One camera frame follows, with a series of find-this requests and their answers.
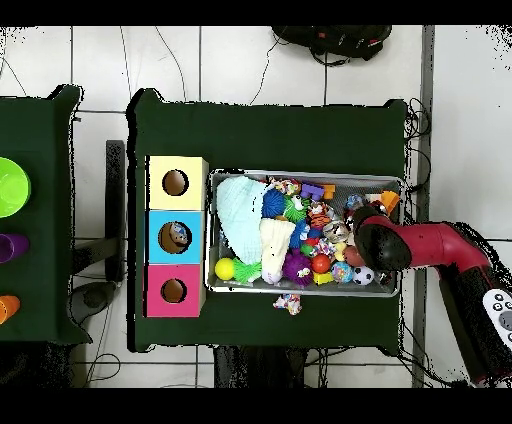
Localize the colourful patterned cloth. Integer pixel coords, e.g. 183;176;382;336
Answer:
273;293;304;317

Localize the long orange toy brick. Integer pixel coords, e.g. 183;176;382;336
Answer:
378;189;402;216

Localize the wooden box with three holes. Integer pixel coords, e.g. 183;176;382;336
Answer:
142;154;210;319

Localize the light blue knitted cloth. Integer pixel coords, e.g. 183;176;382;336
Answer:
215;175;272;266

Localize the cream knitted cloth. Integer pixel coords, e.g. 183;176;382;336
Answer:
258;218;298;278

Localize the blue plastic toy brick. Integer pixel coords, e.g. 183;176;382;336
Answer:
298;182;327;202

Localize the tiger plush toy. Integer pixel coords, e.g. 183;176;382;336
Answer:
307;201;334;231

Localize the yellow ball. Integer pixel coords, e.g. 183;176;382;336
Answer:
214;257;238;282

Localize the purple spiky ball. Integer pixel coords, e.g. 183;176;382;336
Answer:
282;249;316;288

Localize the dark green table cloth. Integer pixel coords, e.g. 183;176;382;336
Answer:
126;87;410;354
0;83;94;347

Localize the brown toy football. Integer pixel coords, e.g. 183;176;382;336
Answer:
342;244;367;268

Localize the small soccer ball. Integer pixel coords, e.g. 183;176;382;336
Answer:
352;265;376;287

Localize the black backpack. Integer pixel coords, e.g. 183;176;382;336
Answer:
270;25;394;68

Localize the green plastic bowl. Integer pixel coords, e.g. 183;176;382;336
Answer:
0;156;33;220

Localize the purple plastic cup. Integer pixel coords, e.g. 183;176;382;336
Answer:
0;233;31;264

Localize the orange plastic cup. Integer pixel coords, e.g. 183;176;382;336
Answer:
0;294;22;326

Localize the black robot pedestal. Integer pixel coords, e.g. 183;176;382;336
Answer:
213;345;310;388

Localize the silver wire mesh bin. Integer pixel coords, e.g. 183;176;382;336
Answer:
204;169;404;299

